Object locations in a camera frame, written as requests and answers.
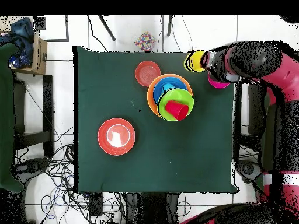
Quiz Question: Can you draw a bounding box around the black floor box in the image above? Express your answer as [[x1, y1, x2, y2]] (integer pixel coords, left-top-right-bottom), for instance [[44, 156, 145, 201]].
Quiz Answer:
[[89, 192, 103, 216]]

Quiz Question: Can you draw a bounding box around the large blue bowl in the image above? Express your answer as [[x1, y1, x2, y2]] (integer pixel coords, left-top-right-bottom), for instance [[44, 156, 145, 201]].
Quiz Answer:
[[153, 76, 189, 104]]

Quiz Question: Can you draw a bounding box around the colourful patterned box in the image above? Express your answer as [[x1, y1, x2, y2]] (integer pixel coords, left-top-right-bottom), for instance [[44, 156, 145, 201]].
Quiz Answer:
[[134, 31, 156, 52]]

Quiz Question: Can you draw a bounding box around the pink bowl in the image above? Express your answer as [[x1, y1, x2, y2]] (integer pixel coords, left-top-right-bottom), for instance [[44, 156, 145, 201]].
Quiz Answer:
[[207, 73, 231, 89]]

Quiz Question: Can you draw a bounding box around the blue cup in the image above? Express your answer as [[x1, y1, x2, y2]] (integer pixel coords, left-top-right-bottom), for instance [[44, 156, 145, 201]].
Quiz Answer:
[[162, 83, 177, 92]]

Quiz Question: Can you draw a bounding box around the blue cloth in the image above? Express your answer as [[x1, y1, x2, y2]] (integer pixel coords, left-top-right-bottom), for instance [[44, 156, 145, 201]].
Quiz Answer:
[[0, 17, 35, 68]]

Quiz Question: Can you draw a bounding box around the tangle of cables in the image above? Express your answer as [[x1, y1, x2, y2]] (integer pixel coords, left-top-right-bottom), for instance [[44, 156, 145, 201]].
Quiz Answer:
[[12, 127, 127, 224]]

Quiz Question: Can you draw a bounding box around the black stool frame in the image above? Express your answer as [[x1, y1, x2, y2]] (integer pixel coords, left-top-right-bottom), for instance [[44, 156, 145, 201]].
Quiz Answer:
[[13, 75, 55, 159]]

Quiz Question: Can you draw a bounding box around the black floor frame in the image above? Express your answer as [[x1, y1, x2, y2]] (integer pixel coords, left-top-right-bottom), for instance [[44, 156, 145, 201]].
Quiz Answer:
[[34, 15, 70, 43]]

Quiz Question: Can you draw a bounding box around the green bowl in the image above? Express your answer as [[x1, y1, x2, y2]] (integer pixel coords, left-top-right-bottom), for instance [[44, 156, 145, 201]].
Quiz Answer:
[[157, 87, 195, 123]]

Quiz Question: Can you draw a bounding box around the yellow cup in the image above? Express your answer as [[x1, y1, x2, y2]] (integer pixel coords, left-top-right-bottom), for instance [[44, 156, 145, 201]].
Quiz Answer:
[[183, 50, 207, 74]]

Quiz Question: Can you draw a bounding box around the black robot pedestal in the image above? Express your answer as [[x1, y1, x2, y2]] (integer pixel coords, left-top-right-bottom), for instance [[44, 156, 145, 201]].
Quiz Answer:
[[124, 192, 180, 224]]

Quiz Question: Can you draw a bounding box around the dark green tablecloth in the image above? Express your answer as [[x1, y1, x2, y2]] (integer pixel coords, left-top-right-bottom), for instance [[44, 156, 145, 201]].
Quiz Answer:
[[73, 45, 241, 194]]

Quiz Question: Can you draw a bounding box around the wide red bowl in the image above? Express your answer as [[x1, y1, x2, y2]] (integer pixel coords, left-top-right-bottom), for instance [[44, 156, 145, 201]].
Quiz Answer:
[[98, 117, 137, 156]]

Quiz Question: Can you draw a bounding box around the black tripod leg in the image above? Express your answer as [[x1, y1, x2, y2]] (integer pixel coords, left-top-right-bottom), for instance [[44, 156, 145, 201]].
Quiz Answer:
[[98, 15, 117, 42], [166, 15, 174, 37]]

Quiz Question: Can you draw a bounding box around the small red bowl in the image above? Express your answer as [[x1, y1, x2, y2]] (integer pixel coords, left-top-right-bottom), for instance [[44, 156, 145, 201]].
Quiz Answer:
[[134, 60, 161, 88]]

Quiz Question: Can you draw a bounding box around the red cup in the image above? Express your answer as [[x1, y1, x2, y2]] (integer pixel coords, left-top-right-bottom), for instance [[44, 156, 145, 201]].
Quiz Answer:
[[165, 100, 190, 122]]

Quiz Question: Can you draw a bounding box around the green cloth covered table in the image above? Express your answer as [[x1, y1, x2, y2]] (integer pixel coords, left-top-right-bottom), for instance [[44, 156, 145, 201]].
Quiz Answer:
[[0, 43, 25, 194]]

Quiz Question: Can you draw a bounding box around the cardboard box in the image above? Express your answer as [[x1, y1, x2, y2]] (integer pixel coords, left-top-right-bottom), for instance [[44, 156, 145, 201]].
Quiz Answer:
[[11, 31, 48, 76]]

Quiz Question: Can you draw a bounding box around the large orange bowl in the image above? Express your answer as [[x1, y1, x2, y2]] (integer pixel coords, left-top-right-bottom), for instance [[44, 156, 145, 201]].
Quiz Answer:
[[147, 73, 194, 117]]

